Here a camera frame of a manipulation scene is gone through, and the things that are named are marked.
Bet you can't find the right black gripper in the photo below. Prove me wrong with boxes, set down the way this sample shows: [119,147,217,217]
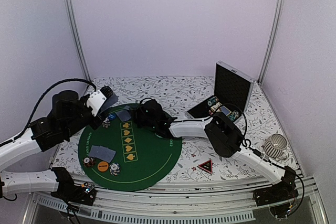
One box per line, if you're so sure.
[129,105,157,129]

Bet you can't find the blue backed cards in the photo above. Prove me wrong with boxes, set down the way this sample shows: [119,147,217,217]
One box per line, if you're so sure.
[99,94,119,113]

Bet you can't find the dark red chip stack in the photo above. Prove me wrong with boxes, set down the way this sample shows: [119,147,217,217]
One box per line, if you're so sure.
[82,156,96,168]

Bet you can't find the orange big blind button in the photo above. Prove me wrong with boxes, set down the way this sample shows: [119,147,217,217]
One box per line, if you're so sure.
[97,161,109,173]

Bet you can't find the row of poker chips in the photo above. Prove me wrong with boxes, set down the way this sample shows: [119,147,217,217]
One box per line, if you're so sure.
[207,96,219,107]

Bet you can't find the blue small blind button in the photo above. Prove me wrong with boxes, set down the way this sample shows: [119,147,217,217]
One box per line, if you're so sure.
[108,113,117,121]

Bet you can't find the dealt cards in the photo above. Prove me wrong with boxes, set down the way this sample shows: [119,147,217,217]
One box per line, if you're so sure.
[88,145,104,158]

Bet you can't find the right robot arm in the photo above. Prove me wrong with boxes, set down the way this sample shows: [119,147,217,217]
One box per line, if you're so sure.
[130,99,298,201]

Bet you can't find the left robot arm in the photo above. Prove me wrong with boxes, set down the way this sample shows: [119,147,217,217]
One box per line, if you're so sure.
[1,86,113,200]

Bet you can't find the round green poker mat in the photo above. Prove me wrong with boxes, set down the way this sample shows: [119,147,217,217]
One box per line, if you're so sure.
[78,118,182,191]

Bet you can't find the boxed card deck in case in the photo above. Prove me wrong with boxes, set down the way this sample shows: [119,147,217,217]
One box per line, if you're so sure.
[209,103,232,116]

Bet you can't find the red black triangular button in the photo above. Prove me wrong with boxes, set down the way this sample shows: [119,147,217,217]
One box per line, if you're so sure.
[197,159,213,174]

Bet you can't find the front row poker chips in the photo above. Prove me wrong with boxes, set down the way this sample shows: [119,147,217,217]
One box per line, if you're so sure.
[227,110,241,122]

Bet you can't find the aluminium poker chip case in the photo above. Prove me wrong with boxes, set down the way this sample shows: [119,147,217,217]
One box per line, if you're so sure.
[187,61,254,121]

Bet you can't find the striped ceramic mug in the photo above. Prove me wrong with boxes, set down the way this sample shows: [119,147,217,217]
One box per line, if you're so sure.
[263,134,288,159]

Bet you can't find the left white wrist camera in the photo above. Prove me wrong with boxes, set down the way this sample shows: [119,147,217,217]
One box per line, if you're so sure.
[86,86,113,116]

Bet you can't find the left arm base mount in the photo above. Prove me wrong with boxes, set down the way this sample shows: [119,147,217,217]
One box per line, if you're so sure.
[50,182,97,206]

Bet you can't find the left aluminium frame post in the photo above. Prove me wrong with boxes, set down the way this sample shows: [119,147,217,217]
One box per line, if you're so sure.
[64,0,91,81]

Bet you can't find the aluminium frame post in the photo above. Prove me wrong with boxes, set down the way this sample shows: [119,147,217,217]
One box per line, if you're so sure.
[258,0,285,86]
[64,0,91,81]

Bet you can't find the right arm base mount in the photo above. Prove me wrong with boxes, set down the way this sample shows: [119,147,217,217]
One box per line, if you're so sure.
[253,182,299,206]

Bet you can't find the right aluminium frame post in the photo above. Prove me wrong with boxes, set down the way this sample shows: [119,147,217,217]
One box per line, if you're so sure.
[258,0,285,86]

